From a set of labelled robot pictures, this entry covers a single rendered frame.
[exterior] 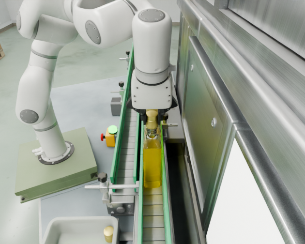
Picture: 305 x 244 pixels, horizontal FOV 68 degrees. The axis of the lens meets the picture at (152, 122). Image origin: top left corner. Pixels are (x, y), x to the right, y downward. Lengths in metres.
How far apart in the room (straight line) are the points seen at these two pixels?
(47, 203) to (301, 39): 0.95
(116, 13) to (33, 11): 0.29
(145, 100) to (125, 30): 0.17
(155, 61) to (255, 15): 0.19
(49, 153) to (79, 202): 0.25
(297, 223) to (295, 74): 0.15
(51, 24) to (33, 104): 0.26
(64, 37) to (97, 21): 0.34
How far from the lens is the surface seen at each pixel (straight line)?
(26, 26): 0.74
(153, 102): 0.55
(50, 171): 1.03
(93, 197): 0.98
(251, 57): 0.39
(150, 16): 0.44
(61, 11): 0.69
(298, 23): 0.34
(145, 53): 0.44
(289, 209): 0.29
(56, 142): 1.02
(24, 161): 1.13
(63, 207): 0.99
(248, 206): 0.35
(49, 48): 0.84
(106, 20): 0.45
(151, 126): 0.63
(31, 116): 0.87
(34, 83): 0.81
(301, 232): 0.28
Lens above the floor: 1.53
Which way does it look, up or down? 37 degrees down
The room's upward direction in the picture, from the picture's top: straight up
